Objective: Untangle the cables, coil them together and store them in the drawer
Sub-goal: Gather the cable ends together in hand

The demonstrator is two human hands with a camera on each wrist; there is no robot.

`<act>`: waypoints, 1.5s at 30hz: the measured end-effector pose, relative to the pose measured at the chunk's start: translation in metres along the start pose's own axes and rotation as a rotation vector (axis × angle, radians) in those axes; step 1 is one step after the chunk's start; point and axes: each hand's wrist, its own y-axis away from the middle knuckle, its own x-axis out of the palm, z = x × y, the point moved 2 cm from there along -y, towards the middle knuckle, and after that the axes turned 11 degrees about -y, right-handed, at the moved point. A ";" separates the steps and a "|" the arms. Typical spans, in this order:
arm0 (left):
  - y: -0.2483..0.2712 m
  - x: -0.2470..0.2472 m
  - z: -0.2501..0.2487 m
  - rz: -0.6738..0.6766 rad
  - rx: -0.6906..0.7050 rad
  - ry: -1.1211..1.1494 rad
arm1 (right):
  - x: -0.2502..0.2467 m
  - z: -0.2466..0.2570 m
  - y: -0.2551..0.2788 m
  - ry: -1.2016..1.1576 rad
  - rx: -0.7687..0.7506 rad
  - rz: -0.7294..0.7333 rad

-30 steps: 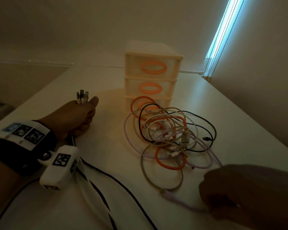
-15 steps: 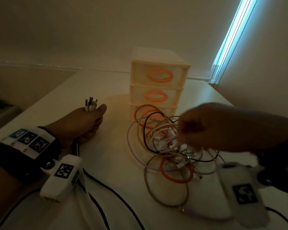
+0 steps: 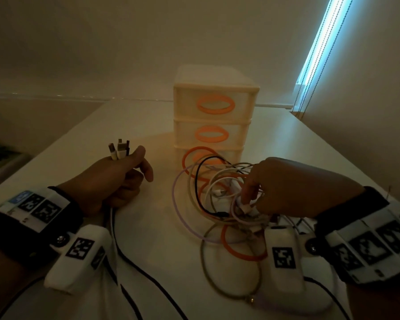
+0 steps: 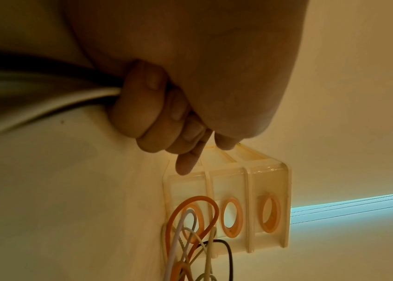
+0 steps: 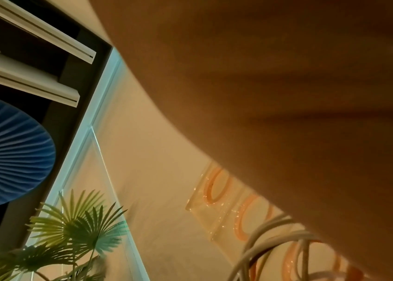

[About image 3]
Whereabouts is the person's right hand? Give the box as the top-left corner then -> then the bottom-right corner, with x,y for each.
241,157 -> 366,219

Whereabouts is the person's left hand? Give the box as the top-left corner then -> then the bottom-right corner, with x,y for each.
58,145 -> 154,217

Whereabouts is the pile of cables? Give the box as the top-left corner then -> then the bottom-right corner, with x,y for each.
172,146 -> 334,303

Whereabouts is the orange cable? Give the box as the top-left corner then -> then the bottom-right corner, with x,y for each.
181,146 -> 269,263

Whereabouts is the cream three-drawer organiser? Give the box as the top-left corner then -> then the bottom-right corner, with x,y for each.
172,64 -> 260,170

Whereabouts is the person's right forearm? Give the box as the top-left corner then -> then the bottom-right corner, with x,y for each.
346,283 -> 400,320

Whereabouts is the person's left forearm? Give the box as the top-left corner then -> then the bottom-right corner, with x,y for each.
0,240 -> 32,320

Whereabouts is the bright narrow window strip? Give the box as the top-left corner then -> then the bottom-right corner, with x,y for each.
292,0 -> 356,112

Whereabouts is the thin black right camera wire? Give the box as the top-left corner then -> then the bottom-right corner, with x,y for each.
303,276 -> 351,320

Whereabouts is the beaded blind pull chain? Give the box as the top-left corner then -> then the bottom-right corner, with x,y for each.
292,0 -> 356,112

